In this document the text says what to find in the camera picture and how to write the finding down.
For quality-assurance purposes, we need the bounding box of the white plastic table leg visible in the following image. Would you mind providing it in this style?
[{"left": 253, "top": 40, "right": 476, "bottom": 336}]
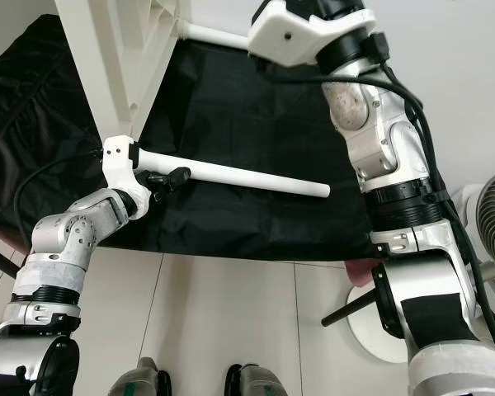
[
  {"left": 181, "top": 22, "right": 252, "bottom": 50},
  {"left": 132, "top": 148, "right": 331, "bottom": 199}
]

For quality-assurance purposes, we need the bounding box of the white plastic children table top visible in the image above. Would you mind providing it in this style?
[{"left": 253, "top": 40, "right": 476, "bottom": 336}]
[{"left": 54, "top": 0, "right": 186, "bottom": 141}]

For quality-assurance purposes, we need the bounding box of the black tablecloth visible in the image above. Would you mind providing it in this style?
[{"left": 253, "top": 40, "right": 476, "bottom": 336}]
[{"left": 0, "top": 14, "right": 389, "bottom": 263}]

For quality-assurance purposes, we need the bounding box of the pink stool seat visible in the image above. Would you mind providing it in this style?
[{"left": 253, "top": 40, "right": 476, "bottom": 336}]
[
  {"left": 0, "top": 223, "right": 26, "bottom": 252},
  {"left": 346, "top": 258, "right": 384, "bottom": 288}
]

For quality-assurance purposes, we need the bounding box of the black metal worktable leg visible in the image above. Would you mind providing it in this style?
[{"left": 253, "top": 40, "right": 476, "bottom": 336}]
[
  {"left": 0, "top": 239, "right": 21, "bottom": 277},
  {"left": 322, "top": 285, "right": 376, "bottom": 328}
]

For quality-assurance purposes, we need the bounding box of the grey left robot foot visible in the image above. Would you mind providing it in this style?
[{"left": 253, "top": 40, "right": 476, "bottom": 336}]
[{"left": 111, "top": 356, "right": 162, "bottom": 396}]

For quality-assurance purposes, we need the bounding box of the grey robot foot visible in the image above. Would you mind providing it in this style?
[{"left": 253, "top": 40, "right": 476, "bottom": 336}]
[
  {"left": 224, "top": 363, "right": 290, "bottom": 396},
  {"left": 111, "top": 356, "right": 162, "bottom": 396}
]

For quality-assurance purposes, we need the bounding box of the grey right robot foot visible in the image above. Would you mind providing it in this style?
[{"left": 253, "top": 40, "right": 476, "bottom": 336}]
[{"left": 224, "top": 363, "right": 290, "bottom": 396}]

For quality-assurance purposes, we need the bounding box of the white fan head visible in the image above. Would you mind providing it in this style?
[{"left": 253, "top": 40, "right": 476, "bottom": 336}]
[{"left": 450, "top": 167, "right": 495, "bottom": 273}]

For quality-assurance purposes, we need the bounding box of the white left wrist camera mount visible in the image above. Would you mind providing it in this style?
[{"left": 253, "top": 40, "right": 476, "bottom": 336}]
[{"left": 103, "top": 136, "right": 153, "bottom": 217}]

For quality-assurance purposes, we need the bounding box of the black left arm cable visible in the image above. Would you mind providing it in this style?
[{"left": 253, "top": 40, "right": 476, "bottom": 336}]
[{"left": 14, "top": 148, "right": 108, "bottom": 240}]

